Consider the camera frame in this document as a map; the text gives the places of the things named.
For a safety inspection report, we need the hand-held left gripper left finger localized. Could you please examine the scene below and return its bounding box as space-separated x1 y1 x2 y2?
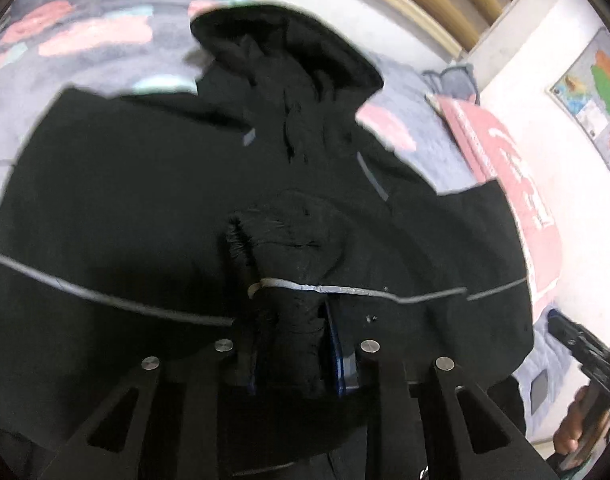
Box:
38 337 266 480

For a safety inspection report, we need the colourful wall map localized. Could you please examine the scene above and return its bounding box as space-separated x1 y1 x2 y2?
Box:
547 27 610 191

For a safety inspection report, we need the black hooded jacket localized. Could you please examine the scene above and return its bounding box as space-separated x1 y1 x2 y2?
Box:
0 4 536 480

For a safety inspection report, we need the grey blanket with pink patches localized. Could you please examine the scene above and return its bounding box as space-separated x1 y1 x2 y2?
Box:
0 0 586 446

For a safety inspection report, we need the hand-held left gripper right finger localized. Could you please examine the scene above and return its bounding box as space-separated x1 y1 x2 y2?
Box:
325 301 560 480

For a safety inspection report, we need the person's right hand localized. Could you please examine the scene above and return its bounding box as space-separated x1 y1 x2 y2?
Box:
554 386 610 456

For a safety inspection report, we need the pink pillow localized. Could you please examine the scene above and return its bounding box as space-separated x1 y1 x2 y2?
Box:
427 95 568 316

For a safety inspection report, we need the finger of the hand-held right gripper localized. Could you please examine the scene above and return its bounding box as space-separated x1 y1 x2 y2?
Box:
547 309 610 361

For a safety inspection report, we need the blue grey cushion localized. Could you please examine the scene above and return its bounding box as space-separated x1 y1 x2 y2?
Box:
424 61 480 107

